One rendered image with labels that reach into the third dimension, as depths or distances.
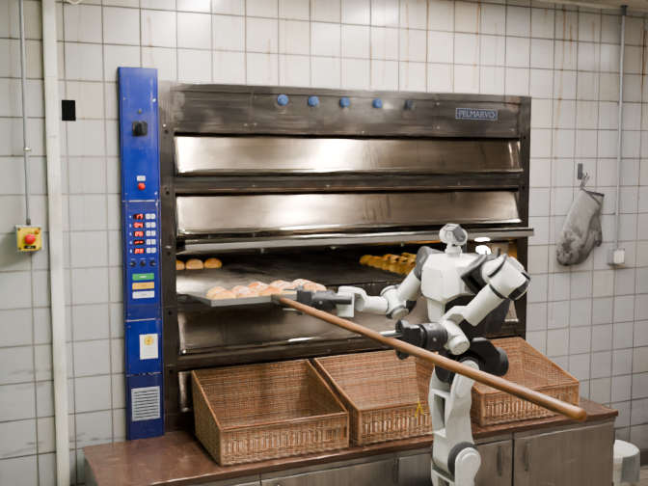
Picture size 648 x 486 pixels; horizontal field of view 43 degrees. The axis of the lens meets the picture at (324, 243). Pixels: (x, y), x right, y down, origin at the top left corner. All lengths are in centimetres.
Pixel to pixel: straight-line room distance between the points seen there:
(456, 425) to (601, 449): 117
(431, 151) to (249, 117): 95
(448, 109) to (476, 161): 30
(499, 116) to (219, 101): 147
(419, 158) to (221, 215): 104
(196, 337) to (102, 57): 125
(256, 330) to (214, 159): 79
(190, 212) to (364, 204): 85
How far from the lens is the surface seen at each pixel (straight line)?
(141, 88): 353
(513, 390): 210
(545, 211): 448
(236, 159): 364
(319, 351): 389
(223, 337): 370
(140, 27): 359
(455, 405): 317
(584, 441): 415
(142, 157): 351
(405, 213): 399
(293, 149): 375
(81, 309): 355
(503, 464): 389
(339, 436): 355
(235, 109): 367
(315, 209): 379
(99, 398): 365
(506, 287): 265
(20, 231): 342
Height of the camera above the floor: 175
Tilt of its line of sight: 5 degrees down
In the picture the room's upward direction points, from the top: straight up
